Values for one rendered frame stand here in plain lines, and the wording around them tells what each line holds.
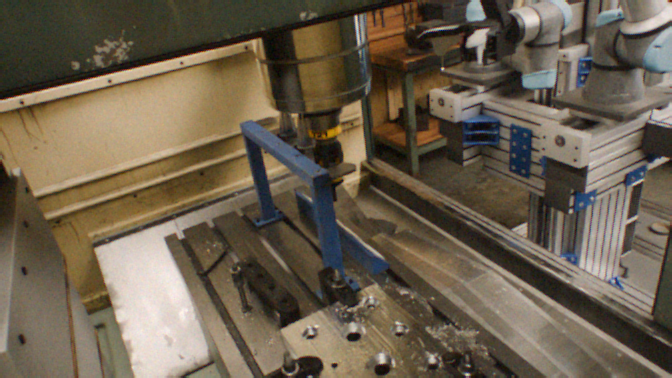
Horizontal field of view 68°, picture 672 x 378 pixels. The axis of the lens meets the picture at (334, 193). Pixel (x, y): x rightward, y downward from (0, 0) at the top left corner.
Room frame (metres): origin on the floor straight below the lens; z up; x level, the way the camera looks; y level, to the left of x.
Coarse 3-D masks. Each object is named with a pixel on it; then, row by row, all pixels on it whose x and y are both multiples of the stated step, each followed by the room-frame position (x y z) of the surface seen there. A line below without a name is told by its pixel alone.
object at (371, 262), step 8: (296, 192) 1.39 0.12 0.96; (296, 200) 1.39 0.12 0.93; (304, 200) 1.33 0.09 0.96; (304, 208) 1.34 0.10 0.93; (312, 208) 1.28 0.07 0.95; (312, 216) 1.29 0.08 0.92; (344, 232) 1.12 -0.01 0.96; (344, 240) 1.11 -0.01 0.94; (352, 240) 1.07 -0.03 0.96; (344, 248) 1.12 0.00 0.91; (352, 248) 1.08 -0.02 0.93; (360, 248) 1.03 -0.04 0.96; (352, 256) 1.08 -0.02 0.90; (360, 256) 1.04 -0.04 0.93; (368, 256) 1.00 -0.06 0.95; (376, 256) 1.00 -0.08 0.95; (368, 264) 1.01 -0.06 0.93; (376, 264) 0.99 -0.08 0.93; (384, 264) 1.00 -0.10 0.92; (376, 272) 0.99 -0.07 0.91
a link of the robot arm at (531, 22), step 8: (520, 8) 1.10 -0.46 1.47; (528, 8) 1.10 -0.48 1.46; (520, 16) 1.08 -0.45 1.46; (528, 16) 1.07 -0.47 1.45; (536, 16) 1.08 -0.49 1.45; (528, 24) 1.06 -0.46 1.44; (536, 24) 1.07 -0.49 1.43; (528, 32) 1.06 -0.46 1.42; (536, 32) 1.08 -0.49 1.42; (528, 40) 1.08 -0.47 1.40
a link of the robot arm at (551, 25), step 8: (552, 0) 1.14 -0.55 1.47; (560, 0) 1.14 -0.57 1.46; (536, 8) 1.10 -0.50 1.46; (544, 8) 1.10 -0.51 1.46; (552, 8) 1.11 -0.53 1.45; (560, 8) 1.11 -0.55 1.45; (568, 8) 1.12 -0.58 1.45; (544, 16) 1.09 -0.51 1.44; (552, 16) 1.10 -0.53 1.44; (560, 16) 1.11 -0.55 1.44; (568, 16) 1.12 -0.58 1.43; (544, 24) 1.08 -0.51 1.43; (552, 24) 1.09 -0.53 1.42; (560, 24) 1.11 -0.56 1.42; (568, 24) 1.12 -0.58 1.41; (544, 32) 1.09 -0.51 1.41; (552, 32) 1.10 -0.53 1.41; (560, 32) 1.11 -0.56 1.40; (536, 40) 1.11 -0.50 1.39; (544, 40) 1.10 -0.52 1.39; (552, 40) 1.10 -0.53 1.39
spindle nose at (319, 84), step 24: (336, 24) 0.64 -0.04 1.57; (360, 24) 0.67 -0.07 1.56; (264, 48) 0.66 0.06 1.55; (288, 48) 0.63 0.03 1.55; (312, 48) 0.63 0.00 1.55; (336, 48) 0.63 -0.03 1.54; (360, 48) 0.66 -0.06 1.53; (264, 72) 0.67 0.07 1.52; (288, 72) 0.64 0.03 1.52; (312, 72) 0.63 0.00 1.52; (336, 72) 0.63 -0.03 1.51; (360, 72) 0.65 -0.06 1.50; (288, 96) 0.64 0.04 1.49; (312, 96) 0.63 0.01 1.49; (336, 96) 0.63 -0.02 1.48; (360, 96) 0.65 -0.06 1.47
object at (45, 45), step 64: (0, 0) 0.46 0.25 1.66; (64, 0) 0.47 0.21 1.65; (128, 0) 0.50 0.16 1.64; (192, 0) 0.52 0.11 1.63; (256, 0) 0.55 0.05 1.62; (320, 0) 0.58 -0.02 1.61; (384, 0) 0.62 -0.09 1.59; (0, 64) 0.45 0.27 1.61; (64, 64) 0.47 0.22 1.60; (128, 64) 0.49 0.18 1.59
